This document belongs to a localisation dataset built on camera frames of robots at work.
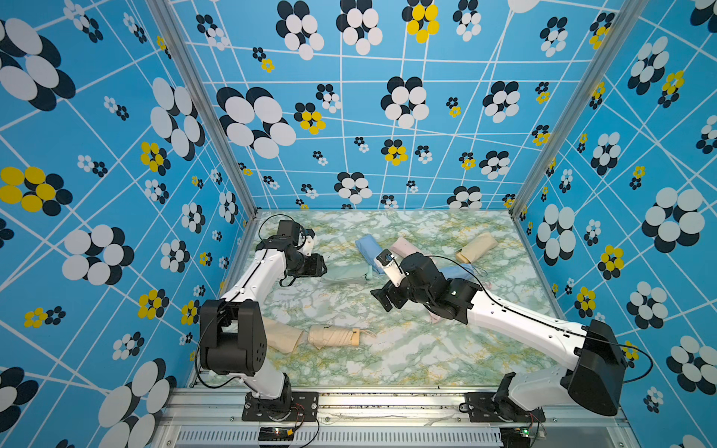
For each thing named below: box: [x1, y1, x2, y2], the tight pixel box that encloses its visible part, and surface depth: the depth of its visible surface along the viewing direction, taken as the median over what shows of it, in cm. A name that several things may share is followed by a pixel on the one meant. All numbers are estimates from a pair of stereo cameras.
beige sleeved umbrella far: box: [455, 232, 499, 265], surface depth 107 cm
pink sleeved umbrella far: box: [390, 237, 422, 259], surface depth 107 cm
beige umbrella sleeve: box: [262, 317, 304, 354], surface depth 84 cm
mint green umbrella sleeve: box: [323, 262, 374, 282], surface depth 98 cm
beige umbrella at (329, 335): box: [307, 324, 378, 350], surface depth 84 cm
